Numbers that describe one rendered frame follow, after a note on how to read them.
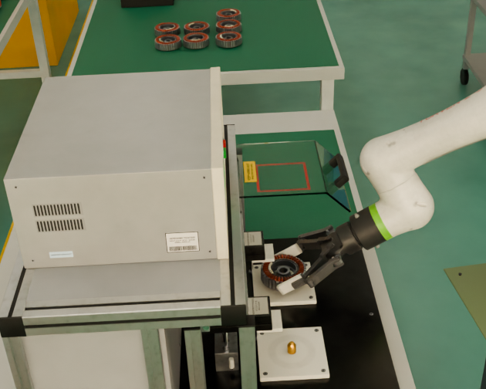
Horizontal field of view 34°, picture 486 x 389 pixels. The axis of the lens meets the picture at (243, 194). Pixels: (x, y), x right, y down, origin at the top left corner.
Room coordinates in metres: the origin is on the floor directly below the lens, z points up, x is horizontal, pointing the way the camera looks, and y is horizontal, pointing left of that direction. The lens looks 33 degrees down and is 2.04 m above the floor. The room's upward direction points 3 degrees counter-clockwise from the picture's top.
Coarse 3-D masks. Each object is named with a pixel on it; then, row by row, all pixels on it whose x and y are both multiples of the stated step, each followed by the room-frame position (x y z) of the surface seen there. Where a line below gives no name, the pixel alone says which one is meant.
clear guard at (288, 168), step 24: (240, 144) 1.72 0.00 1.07; (264, 144) 1.71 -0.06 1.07; (288, 144) 1.71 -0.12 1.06; (312, 144) 1.70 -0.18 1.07; (240, 168) 1.61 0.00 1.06; (264, 168) 1.60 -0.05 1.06; (288, 168) 1.60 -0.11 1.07; (312, 168) 1.59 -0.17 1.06; (336, 168) 1.66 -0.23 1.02; (240, 192) 1.50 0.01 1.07; (264, 192) 1.50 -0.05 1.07; (288, 192) 1.49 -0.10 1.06; (312, 192) 1.49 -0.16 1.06; (336, 192) 1.52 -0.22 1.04
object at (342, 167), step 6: (336, 156) 1.65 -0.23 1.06; (342, 156) 1.66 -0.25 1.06; (330, 162) 1.65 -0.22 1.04; (336, 162) 1.64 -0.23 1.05; (342, 162) 1.62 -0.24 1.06; (342, 168) 1.59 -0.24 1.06; (342, 174) 1.56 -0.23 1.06; (336, 180) 1.56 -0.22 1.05; (342, 180) 1.55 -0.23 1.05; (348, 180) 1.55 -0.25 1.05; (336, 186) 1.55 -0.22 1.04; (342, 186) 1.55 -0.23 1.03
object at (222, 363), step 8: (216, 336) 1.29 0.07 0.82; (232, 336) 1.29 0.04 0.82; (216, 344) 1.27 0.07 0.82; (232, 344) 1.26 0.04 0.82; (216, 352) 1.24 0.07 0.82; (224, 352) 1.24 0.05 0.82; (232, 352) 1.24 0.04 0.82; (216, 360) 1.24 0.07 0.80; (224, 360) 1.24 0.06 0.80; (216, 368) 1.24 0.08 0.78; (224, 368) 1.24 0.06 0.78
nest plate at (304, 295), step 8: (256, 272) 1.56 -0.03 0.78; (256, 280) 1.53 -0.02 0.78; (256, 288) 1.50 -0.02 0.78; (264, 288) 1.50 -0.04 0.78; (304, 288) 1.49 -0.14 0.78; (312, 288) 1.49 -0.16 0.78; (272, 296) 1.47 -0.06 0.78; (280, 296) 1.46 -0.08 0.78; (288, 296) 1.46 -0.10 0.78; (296, 296) 1.46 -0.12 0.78; (304, 296) 1.46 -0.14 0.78; (312, 296) 1.46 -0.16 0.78; (272, 304) 1.44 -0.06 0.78; (280, 304) 1.44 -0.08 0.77; (288, 304) 1.44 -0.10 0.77; (296, 304) 1.44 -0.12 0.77
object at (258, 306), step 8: (256, 296) 1.31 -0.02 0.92; (264, 296) 1.31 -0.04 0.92; (248, 304) 1.28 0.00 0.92; (256, 304) 1.28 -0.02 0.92; (264, 304) 1.28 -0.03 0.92; (256, 312) 1.26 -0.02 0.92; (264, 312) 1.26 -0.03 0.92; (272, 312) 1.30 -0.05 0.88; (280, 312) 1.30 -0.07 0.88; (256, 320) 1.24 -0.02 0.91; (264, 320) 1.24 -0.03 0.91; (272, 320) 1.27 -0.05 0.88; (280, 320) 1.27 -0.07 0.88; (216, 328) 1.24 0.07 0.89; (224, 328) 1.24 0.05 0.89; (232, 328) 1.24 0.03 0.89; (256, 328) 1.24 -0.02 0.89; (264, 328) 1.24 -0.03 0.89; (272, 328) 1.25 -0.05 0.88; (280, 328) 1.25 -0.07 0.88; (224, 336) 1.25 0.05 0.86; (224, 344) 1.25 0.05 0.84
